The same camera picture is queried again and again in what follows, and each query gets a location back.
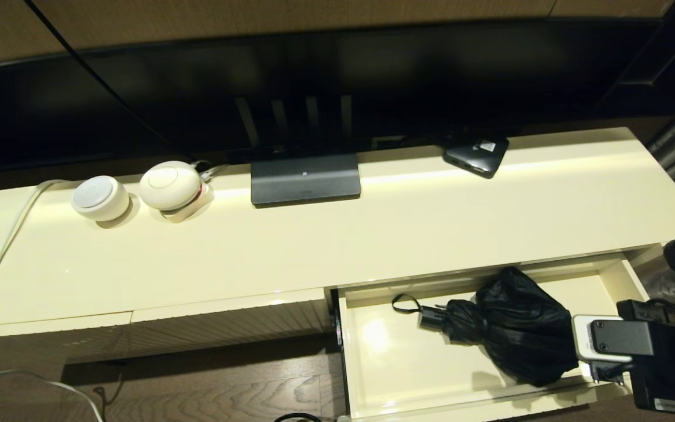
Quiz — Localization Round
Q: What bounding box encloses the black umbrella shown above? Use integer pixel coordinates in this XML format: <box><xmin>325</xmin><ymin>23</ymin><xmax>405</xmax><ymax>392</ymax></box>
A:
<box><xmin>391</xmin><ymin>267</ymin><xmax>579</xmax><ymax>387</ymax></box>

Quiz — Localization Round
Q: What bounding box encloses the cream drawer with black handle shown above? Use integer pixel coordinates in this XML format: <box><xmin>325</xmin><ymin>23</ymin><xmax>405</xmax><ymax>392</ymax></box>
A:
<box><xmin>332</xmin><ymin>252</ymin><xmax>666</xmax><ymax>422</ymax></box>

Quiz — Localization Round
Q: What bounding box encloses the grey fabric bundle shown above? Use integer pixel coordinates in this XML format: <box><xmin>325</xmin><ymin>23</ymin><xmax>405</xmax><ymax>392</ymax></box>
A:
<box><xmin>636</xmin><ymin>255</ymin><xmax>675</xmax><ymax>302</ymax></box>

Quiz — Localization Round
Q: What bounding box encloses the small black set-top box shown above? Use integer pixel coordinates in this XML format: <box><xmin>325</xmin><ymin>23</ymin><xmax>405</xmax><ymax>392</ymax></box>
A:
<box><xmin>443</xmin><ymin>136</ymin><xmax>510</xmax><ymax>179</ymax></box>

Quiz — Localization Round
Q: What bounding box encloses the dark grey antenna router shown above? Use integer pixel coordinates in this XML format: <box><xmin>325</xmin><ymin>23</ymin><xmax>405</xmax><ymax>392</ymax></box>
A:
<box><xmin>235</xmin><ymin>96</ymin><xmax>362</xmax><ymax>207</ymax></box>

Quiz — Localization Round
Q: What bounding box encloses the black flat television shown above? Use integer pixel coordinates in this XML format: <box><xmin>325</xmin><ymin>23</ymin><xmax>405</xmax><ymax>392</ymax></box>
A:
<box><xmin>0</xmin><ymin>21</ymin><xmax>666</xmax><ymax>176</ymax></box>

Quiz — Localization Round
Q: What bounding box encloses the beige device base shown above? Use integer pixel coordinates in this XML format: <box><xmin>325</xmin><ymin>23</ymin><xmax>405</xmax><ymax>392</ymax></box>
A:
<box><xmin>161</xmin><ymin>183</ymin><xmax>216</xmax><ymax>224</ymax></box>

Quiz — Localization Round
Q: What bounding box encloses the large white round device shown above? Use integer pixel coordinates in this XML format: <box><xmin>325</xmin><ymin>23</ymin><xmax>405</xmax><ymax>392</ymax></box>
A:
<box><xmin>138</xmin><ymin>161</ymin><xmax>203</xmax><ymax>212</ymax></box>

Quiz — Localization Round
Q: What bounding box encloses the small white round speaker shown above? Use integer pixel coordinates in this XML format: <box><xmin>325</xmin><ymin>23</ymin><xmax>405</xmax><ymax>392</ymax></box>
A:
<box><xmin>70</xmin><ymin>175</ymin><xmax>131</xmax><ymax>222</ymax></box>

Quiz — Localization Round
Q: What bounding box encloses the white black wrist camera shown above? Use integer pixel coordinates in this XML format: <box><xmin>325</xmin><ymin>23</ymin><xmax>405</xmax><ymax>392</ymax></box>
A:
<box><xmin>572</xmin><ymin>315</ymin><xmax>660</xmax><ymax>364</ymax></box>

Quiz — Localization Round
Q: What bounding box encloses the grey thin cable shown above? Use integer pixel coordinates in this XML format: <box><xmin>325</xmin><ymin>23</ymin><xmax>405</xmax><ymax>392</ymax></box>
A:
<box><xmin>194</xmin><ymin>160</ymin><xmax>230</xmax><ymax>182</ymax></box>

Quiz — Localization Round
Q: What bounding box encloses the white floor cable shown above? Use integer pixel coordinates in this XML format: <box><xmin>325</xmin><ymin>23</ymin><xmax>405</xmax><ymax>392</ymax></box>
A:
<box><xmin>0</xmin><ymin>368</ymin><xmax>107</xmax><ymax>422</ymax></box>

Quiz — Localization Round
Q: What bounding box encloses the white power cable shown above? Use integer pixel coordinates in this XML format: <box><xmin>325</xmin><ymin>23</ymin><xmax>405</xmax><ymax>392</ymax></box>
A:
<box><xmin>0</xmin><ymin>179</ymin><xmax>74</xmax><ymax>326</ymax></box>

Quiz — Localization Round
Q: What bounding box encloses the thin black hanging cable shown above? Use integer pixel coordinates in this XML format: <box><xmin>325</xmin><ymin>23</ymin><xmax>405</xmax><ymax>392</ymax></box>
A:
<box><xmin>24</xmin><ymin>0</ymin><xmax>183</xmax><ymax>154</ymax></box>

